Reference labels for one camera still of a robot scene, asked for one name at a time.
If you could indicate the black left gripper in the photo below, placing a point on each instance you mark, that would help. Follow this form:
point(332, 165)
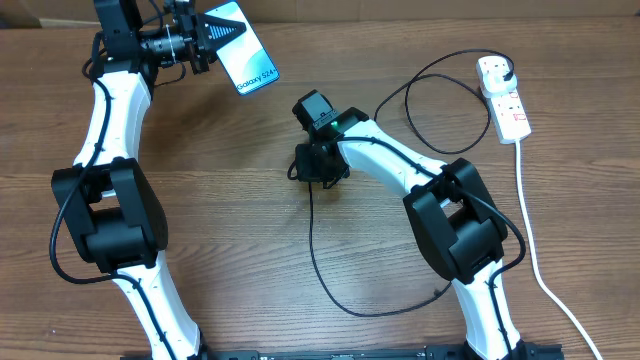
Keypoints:
point(201, 46)

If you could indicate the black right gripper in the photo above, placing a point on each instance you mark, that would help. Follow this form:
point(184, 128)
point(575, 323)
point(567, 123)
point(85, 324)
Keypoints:
point(309, 172)

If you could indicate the blue Galaxy smartphone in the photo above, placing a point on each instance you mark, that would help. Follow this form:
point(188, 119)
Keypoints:
point(244, 59)

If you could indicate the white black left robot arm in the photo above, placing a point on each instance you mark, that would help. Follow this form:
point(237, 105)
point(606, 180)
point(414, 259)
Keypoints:
point(110, 226)

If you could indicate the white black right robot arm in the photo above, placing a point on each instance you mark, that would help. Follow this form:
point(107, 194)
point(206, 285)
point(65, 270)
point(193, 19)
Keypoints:
point(456, 224)

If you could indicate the white USB charger plug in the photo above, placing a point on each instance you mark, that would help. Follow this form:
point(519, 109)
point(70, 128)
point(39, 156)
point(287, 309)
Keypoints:
point(491, 71)

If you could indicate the white power strip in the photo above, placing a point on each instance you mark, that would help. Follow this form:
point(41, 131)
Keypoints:
point(510, 118)

